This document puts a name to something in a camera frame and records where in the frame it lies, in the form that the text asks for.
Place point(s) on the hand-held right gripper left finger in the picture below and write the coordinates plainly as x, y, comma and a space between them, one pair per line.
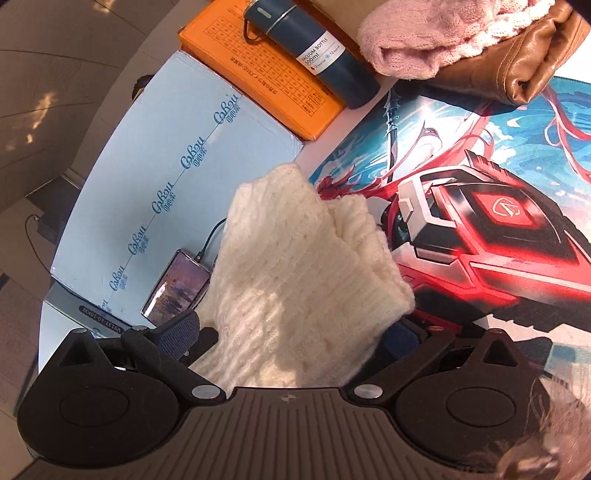
178, 331

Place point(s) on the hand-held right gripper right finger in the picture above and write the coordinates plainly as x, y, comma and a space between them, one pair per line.
406, 336

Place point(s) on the cream knitted sweater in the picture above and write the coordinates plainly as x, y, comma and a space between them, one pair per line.
295, 281

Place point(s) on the smartphone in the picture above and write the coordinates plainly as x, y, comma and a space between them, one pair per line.
178, 288

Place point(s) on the printed desk mat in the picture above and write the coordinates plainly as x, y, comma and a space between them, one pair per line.
466, 217

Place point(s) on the light blue printed board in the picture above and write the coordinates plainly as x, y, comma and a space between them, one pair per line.
157, 194

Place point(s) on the black floor box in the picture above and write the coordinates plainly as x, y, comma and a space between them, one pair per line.
48, 217

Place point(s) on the orange cardboard box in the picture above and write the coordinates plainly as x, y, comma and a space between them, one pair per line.
258, 69

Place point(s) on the brown leather bag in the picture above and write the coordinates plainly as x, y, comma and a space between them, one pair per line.
517, 60

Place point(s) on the dark blue vacuum bottle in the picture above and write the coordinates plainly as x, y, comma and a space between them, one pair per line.
314, 50

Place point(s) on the pink knitted garment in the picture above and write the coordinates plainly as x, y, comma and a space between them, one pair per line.
429, 34

